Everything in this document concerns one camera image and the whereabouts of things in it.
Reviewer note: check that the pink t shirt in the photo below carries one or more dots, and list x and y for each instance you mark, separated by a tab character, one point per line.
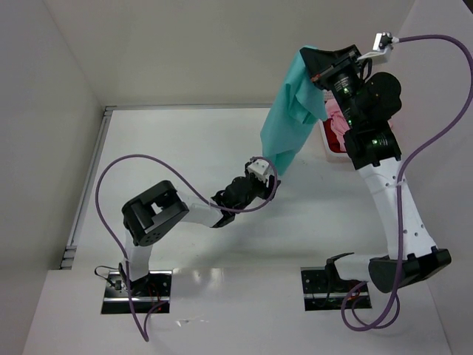
338	124

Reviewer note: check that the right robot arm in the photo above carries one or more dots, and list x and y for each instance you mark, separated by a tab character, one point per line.
367	104

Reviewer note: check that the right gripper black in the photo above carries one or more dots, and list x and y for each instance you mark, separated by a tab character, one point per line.
335	67

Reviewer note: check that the teal t shirt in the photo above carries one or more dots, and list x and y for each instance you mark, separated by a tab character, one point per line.
296	109

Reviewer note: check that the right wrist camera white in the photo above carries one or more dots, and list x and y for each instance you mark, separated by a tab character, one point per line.
381	49

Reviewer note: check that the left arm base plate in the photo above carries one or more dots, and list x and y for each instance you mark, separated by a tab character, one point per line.
153	293

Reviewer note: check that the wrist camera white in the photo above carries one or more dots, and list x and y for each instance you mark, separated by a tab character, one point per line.
381	49
260	168

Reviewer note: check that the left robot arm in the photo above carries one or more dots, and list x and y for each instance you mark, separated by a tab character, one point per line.
148	217

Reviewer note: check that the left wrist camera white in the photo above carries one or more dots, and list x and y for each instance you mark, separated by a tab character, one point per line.
260	168

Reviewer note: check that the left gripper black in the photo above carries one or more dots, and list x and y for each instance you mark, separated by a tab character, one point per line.
269	186

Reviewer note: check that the white plastic basket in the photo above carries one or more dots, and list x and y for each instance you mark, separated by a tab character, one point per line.
337	159

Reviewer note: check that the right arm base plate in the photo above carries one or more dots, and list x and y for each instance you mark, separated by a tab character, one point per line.
321	294

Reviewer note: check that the red t shirt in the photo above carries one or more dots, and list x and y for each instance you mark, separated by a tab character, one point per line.
331	144

